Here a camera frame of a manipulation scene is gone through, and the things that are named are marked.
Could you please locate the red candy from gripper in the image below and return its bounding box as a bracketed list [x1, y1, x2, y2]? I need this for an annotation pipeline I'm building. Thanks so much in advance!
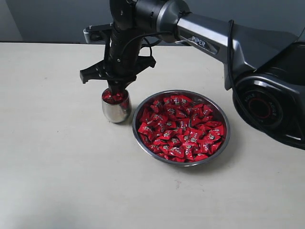
[112, 94, 125, 103]

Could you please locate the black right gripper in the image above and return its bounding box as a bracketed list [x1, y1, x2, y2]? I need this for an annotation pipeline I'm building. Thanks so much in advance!
[80, 26, 156, 95]

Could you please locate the stainless steel cup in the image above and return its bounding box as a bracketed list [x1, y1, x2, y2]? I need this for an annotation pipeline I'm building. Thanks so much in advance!
[101, 89, 132, 123]

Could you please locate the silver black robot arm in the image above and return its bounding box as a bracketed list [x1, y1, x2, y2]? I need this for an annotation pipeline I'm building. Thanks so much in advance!
[80, 0, 305, 149]

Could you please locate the round stainless steel plate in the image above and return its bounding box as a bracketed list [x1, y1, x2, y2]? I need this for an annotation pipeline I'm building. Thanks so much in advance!
[132, 90, 231, 167]

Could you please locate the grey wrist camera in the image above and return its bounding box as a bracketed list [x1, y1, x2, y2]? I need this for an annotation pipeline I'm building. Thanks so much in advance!
[83, 23, 113, 44]

